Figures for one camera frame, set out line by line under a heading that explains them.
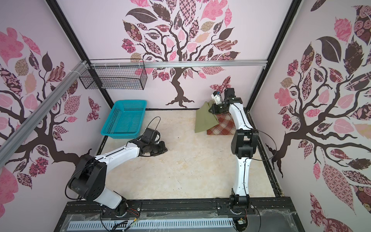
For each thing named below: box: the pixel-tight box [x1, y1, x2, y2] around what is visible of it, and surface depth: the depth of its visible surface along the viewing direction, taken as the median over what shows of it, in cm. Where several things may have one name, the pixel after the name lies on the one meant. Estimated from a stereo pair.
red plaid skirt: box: [206, 112, 237, 135], surface depth 106 cm
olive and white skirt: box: [194, 100, 220, 133], surface depth 100 cm
